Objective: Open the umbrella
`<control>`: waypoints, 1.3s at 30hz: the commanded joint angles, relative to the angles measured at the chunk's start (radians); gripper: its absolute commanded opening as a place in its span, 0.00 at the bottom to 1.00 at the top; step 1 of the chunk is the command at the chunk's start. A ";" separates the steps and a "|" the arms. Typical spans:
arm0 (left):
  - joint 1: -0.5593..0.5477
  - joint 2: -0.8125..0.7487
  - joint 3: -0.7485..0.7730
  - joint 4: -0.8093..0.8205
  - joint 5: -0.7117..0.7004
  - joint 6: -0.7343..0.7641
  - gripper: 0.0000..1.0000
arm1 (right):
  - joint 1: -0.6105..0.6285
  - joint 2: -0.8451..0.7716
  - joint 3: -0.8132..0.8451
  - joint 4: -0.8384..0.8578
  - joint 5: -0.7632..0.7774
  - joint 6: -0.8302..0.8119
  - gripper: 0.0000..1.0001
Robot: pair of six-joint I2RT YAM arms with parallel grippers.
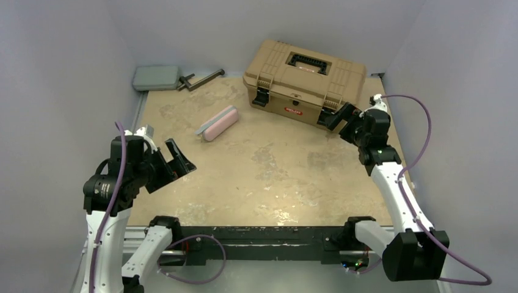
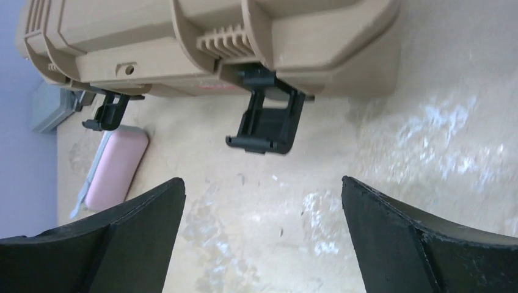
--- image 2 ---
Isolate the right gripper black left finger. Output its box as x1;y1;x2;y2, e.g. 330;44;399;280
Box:
1;178;186;292

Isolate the pink umbrella case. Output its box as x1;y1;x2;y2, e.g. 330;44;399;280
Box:
69;125;149;219

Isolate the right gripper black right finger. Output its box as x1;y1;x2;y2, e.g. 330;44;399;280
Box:
341;176;517;292

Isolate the grey flat box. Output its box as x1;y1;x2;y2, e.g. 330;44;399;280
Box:
31;83;96;133

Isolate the tan plastic toolbox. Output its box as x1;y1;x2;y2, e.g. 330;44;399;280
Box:
15;0;402;154

